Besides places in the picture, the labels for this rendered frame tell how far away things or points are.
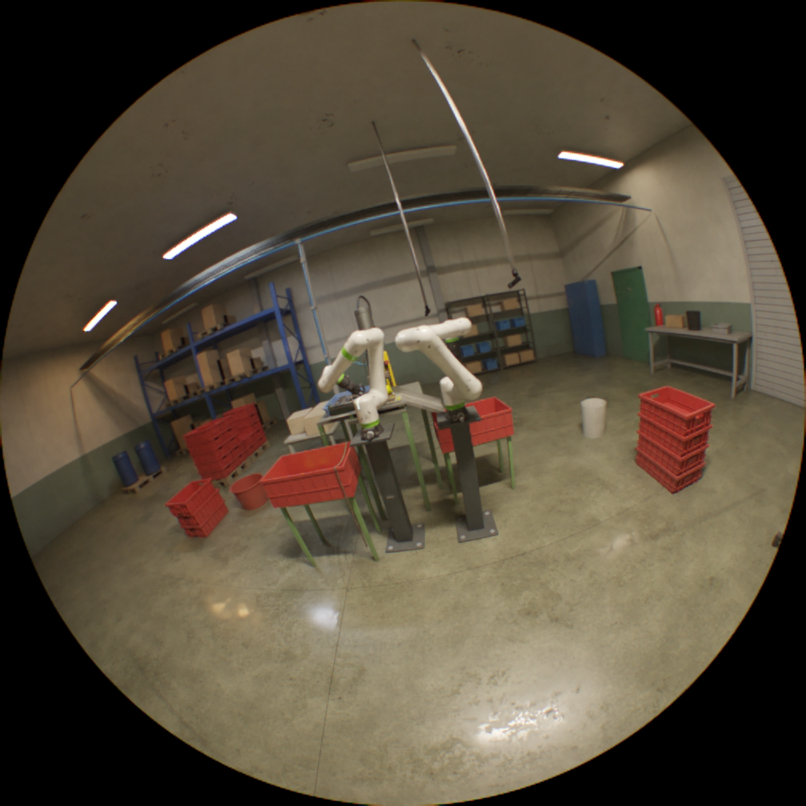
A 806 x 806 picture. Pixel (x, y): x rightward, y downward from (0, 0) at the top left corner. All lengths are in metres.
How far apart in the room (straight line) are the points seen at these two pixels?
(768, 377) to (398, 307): 7.99
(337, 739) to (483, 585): 1.22
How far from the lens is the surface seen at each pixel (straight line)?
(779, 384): 5.39
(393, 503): 1.99
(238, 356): 7.35
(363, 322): 2.09
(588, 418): 3.25
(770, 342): 5.34
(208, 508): 3.66
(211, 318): 7.86
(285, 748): 1.76
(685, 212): 5.99
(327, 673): 1.77
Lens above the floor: 1.49
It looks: 14 degrees down
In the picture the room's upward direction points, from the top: 14 degrees counter-clockwise
